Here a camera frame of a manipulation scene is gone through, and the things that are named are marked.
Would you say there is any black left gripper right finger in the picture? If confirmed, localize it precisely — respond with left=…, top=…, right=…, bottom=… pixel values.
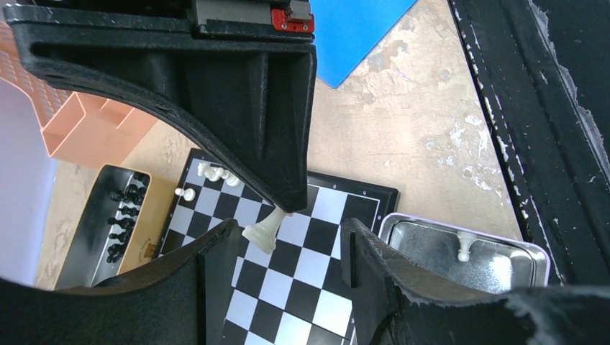
left=341, top=218, right=609, bottom=344

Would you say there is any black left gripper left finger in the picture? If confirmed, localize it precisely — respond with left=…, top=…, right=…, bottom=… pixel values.
left=1, top=219, right=240, bottom=344

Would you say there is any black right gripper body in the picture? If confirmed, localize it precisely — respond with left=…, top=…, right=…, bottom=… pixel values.
left=33, top=1, right=315, bottom=45

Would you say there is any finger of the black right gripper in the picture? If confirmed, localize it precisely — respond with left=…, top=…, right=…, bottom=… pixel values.
left=4, top=4, right=317, bottom=213

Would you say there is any white chess bishop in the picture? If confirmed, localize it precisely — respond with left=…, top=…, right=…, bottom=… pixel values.
left=217, top=167, right=242, bottom=187

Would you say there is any white chess piece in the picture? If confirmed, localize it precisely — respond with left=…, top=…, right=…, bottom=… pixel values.
left=242, top=207, right=293, bottom=254

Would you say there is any white chess pawn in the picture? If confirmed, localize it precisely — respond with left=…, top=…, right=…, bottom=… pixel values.
left=174, top=188, right=196, bottom=202

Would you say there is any black white chess board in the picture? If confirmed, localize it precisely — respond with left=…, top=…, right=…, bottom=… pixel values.
left=157, top=149, right=399, bottom=344

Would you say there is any black chess pieces pile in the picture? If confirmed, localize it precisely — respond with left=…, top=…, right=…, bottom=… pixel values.
left=106, top=172, right=150, bottom=263

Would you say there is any blue mat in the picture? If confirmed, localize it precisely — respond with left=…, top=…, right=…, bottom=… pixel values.
left=310, top=0, right=415, bottom=88

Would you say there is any white pawn in tin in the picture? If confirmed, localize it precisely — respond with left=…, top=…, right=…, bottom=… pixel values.
left=456, top=231, right=477, bottom=262

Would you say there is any yellow metal tin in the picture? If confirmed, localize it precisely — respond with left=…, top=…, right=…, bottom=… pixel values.
left=55, top=165, right=176, bottom=290

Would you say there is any silver lilac metal tin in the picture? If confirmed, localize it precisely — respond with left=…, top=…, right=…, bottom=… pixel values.
left=379, top=213, right=551, bottom=294

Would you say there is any pink desk file organizer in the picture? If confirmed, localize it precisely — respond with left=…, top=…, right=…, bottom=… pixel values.
left=1, top=22, right=157, bottom=169

